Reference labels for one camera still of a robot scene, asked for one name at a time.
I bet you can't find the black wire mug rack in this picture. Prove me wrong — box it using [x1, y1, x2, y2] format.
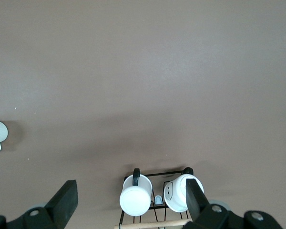
[114, 167, 194, 229]

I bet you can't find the white mug face print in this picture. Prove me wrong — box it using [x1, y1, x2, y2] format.
[162, 167, 205, 213]

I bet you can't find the plain white mug black handle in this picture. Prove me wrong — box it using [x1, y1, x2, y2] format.
[119, 168, 154, 217]

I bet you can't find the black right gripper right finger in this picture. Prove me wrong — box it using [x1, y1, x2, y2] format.
[185, 178, 245, 229]

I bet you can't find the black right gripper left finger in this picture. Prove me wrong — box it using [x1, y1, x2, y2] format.
[6, 180, 79, 229]

